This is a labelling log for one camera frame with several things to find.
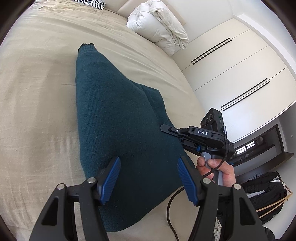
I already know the dark green knit sweater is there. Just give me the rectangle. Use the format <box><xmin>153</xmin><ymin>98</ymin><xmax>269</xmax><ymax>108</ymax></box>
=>
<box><xmin>76</xmin><ymin>44</ymin><xmax>186</xmax><ymax>232</ymax></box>

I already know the zebra print pillow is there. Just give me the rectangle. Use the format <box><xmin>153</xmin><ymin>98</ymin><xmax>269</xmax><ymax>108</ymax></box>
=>
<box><xmin>74</xmin><ymin>0</ymin><xmax>106</xmax><ymax>10</ymax></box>

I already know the dark wooden desk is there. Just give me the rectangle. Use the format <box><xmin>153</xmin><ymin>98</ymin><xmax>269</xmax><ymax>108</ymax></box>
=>
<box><xmin>229</xmin><ymin>124</ymin><xmax>294</xmax><ymax>182</ymax></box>

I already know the black backpack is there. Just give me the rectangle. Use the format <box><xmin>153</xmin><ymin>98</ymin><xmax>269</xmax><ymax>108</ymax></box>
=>
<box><xmin>217</xmin><ymin>171</ymin><xmax>289</xmax><ymax>237</ymax></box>

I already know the folded white duvet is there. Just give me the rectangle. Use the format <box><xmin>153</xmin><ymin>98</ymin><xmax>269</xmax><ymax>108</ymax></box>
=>
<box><xmin>126</xmin><ymin>1</ymin><xmax>189</xmax><ymax>56</ymax></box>

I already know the person's right hand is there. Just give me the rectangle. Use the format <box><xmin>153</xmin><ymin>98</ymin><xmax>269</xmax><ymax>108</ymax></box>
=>
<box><xmin>196</xmin><ymin>156</ymin><xmax>236</xmax><ymax>188</ymax></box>

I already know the beige bed with sheet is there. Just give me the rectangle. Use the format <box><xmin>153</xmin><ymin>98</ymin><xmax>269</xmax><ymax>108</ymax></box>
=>
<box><xmin>1</xmin><ymin>1</ymin><xmax>206</xmax><ymax>240</ymax></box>

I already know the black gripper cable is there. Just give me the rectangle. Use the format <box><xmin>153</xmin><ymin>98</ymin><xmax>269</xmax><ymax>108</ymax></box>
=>
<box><xmin>166</xmin><ymin>124</ymin><xmax>230</xmax><ymax>241</ymax></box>

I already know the white built-in wardrobe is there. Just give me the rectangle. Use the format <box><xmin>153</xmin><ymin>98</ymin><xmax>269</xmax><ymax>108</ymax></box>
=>
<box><xmin>173</xmin><ymin>19</ymin><xmax>295</xmax><ymax>142</ymax></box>

